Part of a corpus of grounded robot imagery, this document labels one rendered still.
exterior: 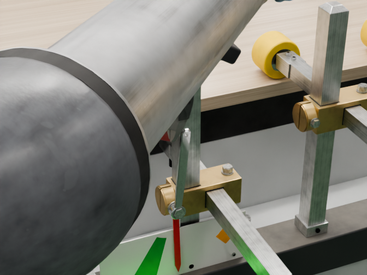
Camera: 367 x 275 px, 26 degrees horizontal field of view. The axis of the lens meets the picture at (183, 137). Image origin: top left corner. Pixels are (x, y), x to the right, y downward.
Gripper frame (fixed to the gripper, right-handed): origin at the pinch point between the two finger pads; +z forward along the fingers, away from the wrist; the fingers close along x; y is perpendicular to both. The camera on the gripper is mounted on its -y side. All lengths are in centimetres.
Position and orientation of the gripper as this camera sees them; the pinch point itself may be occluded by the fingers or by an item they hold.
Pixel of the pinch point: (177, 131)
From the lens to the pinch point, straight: 113.7
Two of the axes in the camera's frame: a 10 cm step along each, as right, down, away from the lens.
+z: -0.1, 8.5, 5.2
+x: 4.0, 4.8, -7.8
